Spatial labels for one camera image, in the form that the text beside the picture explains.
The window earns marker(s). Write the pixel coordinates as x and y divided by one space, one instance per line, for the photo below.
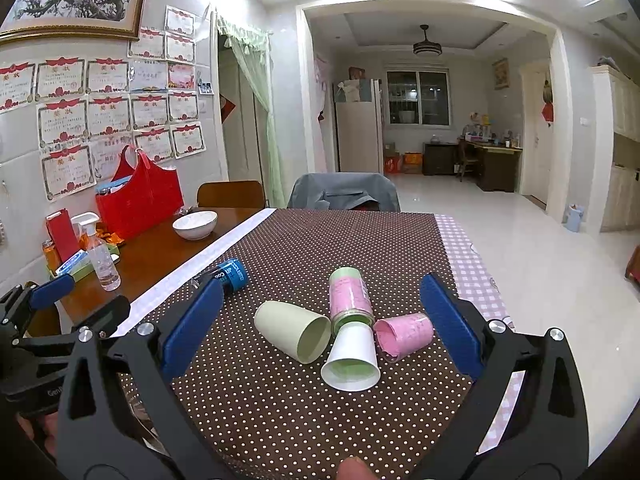
419 98

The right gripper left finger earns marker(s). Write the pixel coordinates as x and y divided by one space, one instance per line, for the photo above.
97 432

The left hand thumb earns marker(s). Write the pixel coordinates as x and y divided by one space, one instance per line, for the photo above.
352 468

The small framed wall picture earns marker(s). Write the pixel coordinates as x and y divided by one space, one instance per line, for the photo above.
501 73

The clear spray bottle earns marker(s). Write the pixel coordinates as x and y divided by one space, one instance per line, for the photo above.
86 225

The pink green cylindrical cup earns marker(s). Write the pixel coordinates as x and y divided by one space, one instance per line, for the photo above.
349 299

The white ceramic bowl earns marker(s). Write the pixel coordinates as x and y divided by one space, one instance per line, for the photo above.
196 225

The pink checkered cloth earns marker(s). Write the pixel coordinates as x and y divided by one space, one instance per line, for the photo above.
475 284

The white paper cup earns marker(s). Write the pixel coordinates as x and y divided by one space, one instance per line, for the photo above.
352 365

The blue metal can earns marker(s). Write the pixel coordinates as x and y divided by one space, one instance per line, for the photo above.
231 274

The grey covered chair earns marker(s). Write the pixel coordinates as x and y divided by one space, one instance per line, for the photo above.
344 191

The pale green plastic cup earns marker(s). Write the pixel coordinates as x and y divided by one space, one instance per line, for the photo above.
299 333

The blue waste bin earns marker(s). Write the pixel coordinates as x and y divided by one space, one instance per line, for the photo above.
573 218

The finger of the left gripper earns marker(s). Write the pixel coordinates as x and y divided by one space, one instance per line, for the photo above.
103 322
46 295

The pink plastic cup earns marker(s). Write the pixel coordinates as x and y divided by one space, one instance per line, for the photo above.
403 335

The brown polka dot tablecloth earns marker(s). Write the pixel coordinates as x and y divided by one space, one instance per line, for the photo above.
255 389

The white cabinet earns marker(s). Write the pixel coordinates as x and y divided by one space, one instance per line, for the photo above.
614 198

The red envelope box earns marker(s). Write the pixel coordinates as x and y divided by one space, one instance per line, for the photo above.
62 234

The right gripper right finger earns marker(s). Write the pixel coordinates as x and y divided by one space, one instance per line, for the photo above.
546 436

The white refrigerator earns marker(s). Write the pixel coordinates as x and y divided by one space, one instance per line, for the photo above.
359 125

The framed blossom painting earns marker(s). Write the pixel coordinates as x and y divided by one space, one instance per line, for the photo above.
31 19

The green tray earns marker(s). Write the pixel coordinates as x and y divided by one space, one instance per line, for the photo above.
80 272

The red felt bag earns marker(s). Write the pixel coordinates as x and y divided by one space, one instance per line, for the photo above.
146 195

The blue white tissue pack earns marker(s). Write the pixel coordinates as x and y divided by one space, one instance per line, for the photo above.
77 259

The wooden chair back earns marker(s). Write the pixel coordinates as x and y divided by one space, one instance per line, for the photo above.
231 194

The ceiling fan lamp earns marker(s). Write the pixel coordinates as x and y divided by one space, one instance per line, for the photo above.
426 46

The orange bottle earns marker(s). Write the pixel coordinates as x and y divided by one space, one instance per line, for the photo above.
51 255

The dark wooden desk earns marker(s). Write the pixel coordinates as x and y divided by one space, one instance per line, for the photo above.
494 168

